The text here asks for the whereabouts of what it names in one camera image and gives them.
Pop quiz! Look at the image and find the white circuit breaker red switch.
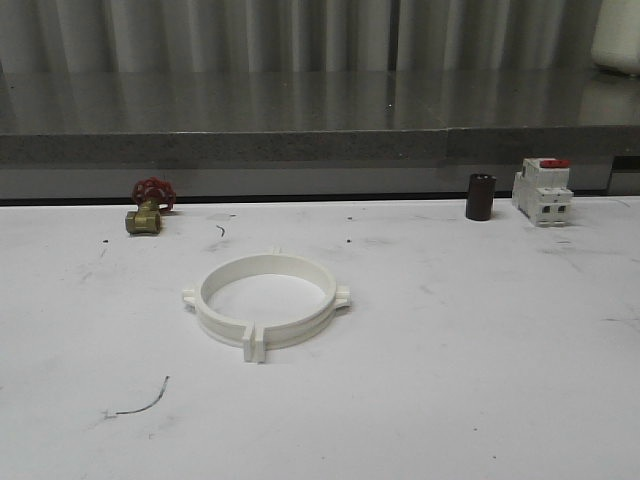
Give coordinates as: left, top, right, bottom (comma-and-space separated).
512, 158, 573, 227

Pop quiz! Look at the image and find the white half-ring pipe clamp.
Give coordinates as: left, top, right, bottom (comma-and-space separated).
181, 247, 282, 363

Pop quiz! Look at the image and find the brass valve red handwheel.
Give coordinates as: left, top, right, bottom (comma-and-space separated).
125, 177, 176, 235

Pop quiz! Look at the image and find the white container in background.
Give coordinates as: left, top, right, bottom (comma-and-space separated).
591, 0, 640, 76

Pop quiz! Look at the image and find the dark brown cylindrical coupling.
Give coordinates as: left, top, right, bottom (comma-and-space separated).
465, 173, 496, 221

